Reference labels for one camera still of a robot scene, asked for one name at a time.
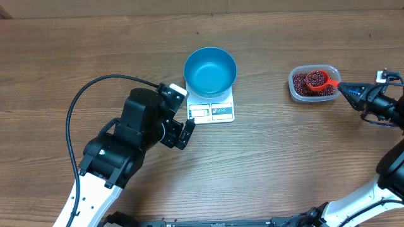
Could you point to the red beans in container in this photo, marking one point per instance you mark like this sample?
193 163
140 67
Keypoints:
302 89

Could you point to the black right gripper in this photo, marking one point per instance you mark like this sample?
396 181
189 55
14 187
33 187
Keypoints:
355 99

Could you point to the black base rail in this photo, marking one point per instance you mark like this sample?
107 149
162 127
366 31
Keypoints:
119 219

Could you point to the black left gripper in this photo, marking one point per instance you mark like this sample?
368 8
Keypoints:
172 139

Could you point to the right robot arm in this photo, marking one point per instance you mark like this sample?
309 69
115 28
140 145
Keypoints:
385 191

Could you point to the blue plastic bowl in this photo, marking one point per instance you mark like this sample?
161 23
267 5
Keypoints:
210 71

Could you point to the clear plastic container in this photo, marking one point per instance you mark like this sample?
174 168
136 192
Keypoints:
330 70

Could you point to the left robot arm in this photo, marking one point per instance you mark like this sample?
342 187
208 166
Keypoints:
118 151

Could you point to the white digital kitchen scale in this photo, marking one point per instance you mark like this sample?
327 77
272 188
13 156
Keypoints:
214 110

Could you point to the orange scoop with blue handle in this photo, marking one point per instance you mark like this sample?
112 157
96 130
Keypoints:
319 83

